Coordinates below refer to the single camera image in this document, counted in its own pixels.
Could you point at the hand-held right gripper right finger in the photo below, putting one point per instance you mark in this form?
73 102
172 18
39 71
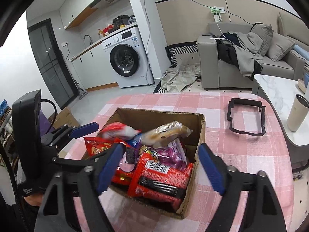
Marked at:
212 169

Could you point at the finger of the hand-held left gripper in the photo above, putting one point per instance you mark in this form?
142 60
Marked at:
77 162
84 129

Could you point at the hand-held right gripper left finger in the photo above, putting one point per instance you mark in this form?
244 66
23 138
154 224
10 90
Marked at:
109 169

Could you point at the red and pink cookie packet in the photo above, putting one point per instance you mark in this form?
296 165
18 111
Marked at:
128 169

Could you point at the red snack packet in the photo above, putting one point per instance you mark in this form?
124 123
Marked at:
115 130

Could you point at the purple taro snack bag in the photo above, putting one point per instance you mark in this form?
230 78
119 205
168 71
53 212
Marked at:
173 154

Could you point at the red packet with black stripe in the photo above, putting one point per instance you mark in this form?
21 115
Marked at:
157 181

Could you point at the clear cracker packet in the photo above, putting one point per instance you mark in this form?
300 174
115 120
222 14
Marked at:
164 133

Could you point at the brown cardboard box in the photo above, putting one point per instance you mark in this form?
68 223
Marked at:
157 116

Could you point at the person's left forearm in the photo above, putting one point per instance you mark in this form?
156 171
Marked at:
14 217

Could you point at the person's left hand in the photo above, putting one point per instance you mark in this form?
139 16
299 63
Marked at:
33 200

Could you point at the small cardboard box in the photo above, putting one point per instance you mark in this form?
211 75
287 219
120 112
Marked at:
66 118

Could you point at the shoe rack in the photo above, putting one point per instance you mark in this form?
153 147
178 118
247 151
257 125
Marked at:
6 125

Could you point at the pink plaid tablecloth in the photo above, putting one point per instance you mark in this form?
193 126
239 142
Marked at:
212 116

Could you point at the white lower kitchen cabinets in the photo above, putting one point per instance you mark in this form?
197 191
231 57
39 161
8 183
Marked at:
96 70

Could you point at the dark glass door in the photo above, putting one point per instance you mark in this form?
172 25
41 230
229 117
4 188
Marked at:
48 65

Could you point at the white washing machine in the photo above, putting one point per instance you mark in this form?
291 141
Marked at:
142 72

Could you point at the kitchen faucet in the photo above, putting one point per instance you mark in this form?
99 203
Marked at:
91 41

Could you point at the beige cloth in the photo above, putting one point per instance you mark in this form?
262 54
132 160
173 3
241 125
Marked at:
176 79

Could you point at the yellow bottle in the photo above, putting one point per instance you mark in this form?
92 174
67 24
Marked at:
100 33

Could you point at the beige tumbler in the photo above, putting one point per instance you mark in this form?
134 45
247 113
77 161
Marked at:
295 116

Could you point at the marble coffee table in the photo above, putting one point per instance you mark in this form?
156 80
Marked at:
275 91

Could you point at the red box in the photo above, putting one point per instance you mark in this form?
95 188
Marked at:
108 30

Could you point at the grey sofa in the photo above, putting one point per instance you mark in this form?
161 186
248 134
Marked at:
207 62

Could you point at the black white patterned rug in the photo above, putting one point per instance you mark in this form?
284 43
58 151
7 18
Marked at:
185 60

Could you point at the black kitchen appliance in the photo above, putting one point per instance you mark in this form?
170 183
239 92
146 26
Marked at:
120 21

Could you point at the grey hoodie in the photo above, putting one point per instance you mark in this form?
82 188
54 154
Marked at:
246 58

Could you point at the white upper cabinets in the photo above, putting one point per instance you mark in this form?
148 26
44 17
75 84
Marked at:
77 12

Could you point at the black garment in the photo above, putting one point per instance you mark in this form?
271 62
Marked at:
225 50

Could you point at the beige bowl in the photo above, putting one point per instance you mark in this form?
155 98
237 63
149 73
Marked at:
302 85

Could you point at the grey cushion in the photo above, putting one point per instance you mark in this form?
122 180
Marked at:
264 36
280 47

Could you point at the blue pillow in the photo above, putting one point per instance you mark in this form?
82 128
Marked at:
301 53

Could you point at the white power strip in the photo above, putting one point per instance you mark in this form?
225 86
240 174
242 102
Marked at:
218 18

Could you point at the black plastic frame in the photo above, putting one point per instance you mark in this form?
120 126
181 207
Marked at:
263 120

